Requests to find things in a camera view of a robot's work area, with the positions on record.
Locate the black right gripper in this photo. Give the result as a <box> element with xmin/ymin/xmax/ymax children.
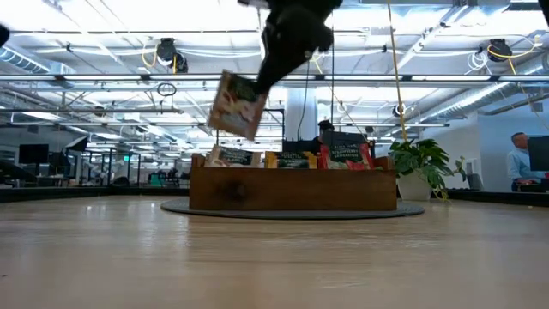
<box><xmin>238</xmin><ymin>0</ymin><xmax>344</xmax><ymax>96</ymax></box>

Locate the yellow tea packet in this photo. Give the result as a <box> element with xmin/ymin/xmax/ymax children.
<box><xmin>264</xmin><ymin>150</ymin><xmax>318</xmax><ymax>170</ymax></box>

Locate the red strawberry tea packet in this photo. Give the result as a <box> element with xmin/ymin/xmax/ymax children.
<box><xmin>317</xmin><ymin>143</ymin><xmax>375</xmax><ymax>171</ymax></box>

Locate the wooden tea box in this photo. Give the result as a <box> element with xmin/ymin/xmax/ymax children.
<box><xmin>188</xmin><ymin>153</ymin><xmax>398</xmax><ymax>212</ymax></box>

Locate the person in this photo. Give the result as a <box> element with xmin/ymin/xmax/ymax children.
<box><xmin>505</xmin><ymin>131</ymin><xmax>542</xmax><ymax>192</ymax></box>
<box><xmin>311</xmin><ymin>119</ymin><xmax>336</xmax><ymax>155</ymax></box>

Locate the green plant in white pot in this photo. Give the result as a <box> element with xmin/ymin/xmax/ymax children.
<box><xmin>388</xmin><ymin>137</ymin><xmax>468</xmax><ymax>202</ymax></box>

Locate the grey round mat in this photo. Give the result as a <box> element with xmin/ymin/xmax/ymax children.
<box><xmin>160</xmin><ymin>197</ymin><xmax>425</xmax><ymax>221</ymax></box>

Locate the black desk monitor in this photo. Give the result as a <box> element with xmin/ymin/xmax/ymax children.
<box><xmin>18</xmin><ymin>143</ymin><xmax>50</xmax><ymax>165</ymax></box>

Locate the ceiling cable reel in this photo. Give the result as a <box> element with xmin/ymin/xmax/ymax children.
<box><xmin>154</xmin><ymin>37</ymin><xmax>189</xmax><ymax>73</ymax></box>
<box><xmin>486</xmin><ymin>38</ymin><xmax>514</xmax><ymax>62</ymax></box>

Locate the yellow hanging cable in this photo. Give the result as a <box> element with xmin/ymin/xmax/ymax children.
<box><xmin>385</xmin><ymin>0</ymin><xmax>409</xmax><ymax>143</ymax></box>

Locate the black aluminium table frame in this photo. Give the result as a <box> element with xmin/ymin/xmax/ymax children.
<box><xmin>0</xmin><ymin>184</ymin><xmax>549</xmax><ymax>206</ymax></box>

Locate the dark wall screen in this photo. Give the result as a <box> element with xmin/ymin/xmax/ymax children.
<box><xmin>527</xmin><ymin>136</ymin><xmax>549</xmax><ymax>173</ymax></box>

